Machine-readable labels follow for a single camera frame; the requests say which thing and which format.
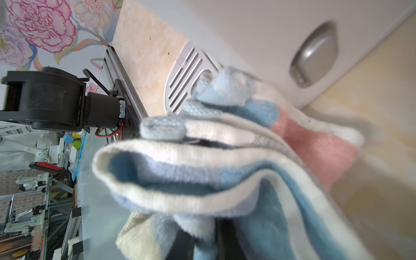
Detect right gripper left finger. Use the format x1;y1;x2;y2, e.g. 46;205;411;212
165;224;195;260

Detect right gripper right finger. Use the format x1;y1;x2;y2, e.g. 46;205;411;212
216;219;246;260

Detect blue striped cloth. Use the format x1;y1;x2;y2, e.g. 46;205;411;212
91;66;374;260

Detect white coffee machine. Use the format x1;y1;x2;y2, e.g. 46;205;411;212
141;1;416;108

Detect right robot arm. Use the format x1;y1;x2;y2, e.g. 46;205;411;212
1;68;245;260

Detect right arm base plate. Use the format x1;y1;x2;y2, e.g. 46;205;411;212
102;46;148;139

